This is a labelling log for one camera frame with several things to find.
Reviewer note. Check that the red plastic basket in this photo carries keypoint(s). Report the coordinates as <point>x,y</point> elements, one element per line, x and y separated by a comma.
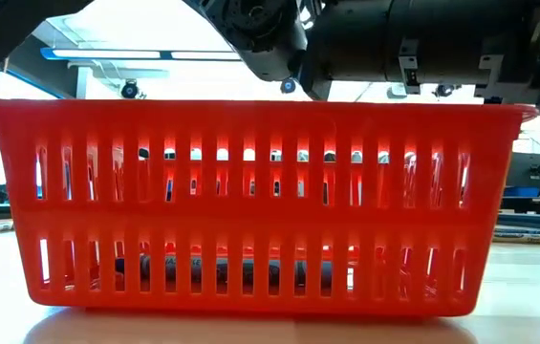
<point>250,215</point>

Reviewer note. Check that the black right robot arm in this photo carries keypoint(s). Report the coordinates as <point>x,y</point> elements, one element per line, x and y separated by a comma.
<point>394,38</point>

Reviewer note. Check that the black round ceiling speaker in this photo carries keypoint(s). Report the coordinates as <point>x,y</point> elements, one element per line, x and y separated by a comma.
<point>287,86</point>
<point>129,90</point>

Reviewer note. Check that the black ceiling spotlight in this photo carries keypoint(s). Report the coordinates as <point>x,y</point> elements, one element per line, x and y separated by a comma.
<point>444,90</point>

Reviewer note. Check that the long ceiling light fixture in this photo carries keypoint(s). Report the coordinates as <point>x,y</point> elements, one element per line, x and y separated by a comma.
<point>107,53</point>

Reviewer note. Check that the blue storage bin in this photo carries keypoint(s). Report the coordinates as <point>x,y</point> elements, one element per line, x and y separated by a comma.
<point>522,191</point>

